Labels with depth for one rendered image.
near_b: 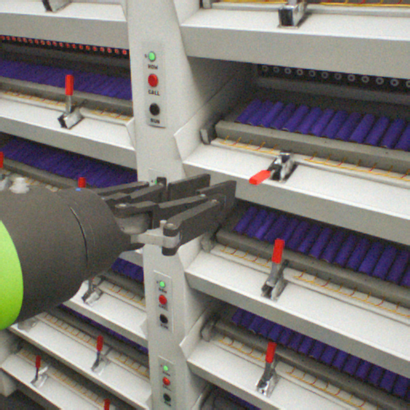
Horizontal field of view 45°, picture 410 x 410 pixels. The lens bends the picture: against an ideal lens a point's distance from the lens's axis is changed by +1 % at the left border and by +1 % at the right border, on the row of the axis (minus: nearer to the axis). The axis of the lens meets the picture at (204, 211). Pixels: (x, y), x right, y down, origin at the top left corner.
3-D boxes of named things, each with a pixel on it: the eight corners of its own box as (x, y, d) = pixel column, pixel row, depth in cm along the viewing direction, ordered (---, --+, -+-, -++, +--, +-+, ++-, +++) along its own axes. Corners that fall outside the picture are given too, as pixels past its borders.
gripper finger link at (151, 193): (103, 245, 43) (90, 241, 44) (166, 213, 53) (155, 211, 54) (105, 201, 42) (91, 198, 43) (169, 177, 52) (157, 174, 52)
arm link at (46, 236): (20, 203, 29) (-64, 171, 34) (25, 371, 33) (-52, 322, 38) (97, 186, 34) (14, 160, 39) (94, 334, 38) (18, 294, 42)
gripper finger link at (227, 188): (194, 190, 50) (200, 191, 50) (231, 178, 56) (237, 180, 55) (192, 218, 51) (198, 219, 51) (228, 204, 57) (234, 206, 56)
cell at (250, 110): (263, 108, 81) (243, 130, 78) (253, 106, 82) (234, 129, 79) (262, 98, 80) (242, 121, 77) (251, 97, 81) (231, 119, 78)
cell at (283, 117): (298, 114, 78) (279, 137, 75) (287, 112, 79) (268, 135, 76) (296, 103, 77) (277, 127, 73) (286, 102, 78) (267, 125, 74)
